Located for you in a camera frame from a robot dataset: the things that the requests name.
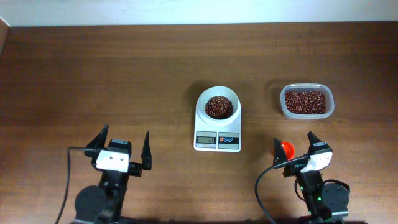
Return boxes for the clear plastic bean container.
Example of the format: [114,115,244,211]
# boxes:
[280,83,335,120]

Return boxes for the red beans in container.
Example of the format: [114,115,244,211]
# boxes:
[284,91,326,114]

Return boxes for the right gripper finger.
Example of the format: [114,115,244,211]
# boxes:
[307,131,320,146]
[273,138,288,168]

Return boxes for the orange plastic measuring scoop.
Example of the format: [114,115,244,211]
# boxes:
[281,141,295,161]

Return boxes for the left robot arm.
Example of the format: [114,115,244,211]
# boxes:
[73,124,152,224]

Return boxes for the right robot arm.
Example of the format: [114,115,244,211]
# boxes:
[273,131,350,223]

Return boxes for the white digital kitchen scale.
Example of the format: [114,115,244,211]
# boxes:
[193,99,242,152]

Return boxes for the white round bowl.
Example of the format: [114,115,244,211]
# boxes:
[198,86,241,122]

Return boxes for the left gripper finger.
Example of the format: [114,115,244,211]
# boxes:
[141,131,152,170]
[86,124,109,149]

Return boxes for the red beans in bowl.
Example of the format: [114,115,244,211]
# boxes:
[205,96,234,119]

